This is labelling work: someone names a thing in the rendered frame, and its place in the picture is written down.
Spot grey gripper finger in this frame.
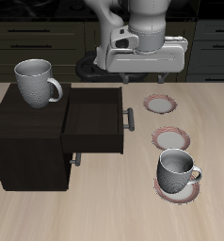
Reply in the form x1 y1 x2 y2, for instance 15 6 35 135
157 72 168 85
119 72 131 85

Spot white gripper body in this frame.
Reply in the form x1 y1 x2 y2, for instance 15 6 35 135
104 36 189 74

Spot dark wooden cabinet drawer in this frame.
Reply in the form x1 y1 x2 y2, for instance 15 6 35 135
60 87 136 154

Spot white dimpled porcelain mug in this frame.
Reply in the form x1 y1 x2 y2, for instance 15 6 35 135
13 58 64 109
156 148 203 195

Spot dark wooden cabinet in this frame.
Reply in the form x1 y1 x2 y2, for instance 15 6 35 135
0 82 83 192

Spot white plate with red rim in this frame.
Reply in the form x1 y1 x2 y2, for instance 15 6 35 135
153 176 200 205
143 93 178 115
151 126 192 152

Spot dark kitchen cupboards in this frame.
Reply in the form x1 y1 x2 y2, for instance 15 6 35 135
0 0 224 84

